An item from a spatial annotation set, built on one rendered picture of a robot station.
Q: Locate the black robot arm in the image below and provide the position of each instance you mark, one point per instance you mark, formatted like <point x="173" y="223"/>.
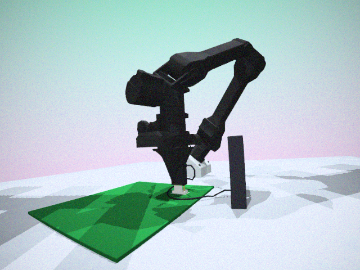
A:
<point x="189" y="68"/>

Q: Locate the green circuit board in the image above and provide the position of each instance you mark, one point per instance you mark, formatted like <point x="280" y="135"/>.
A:
<point x="116" y="222"/>

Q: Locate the black plug with cable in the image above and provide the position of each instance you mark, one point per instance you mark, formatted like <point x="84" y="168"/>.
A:
<point x="181" y="179"/>

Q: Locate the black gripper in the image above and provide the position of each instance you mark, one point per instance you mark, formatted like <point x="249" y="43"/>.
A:
<point x="172" y="141"/>

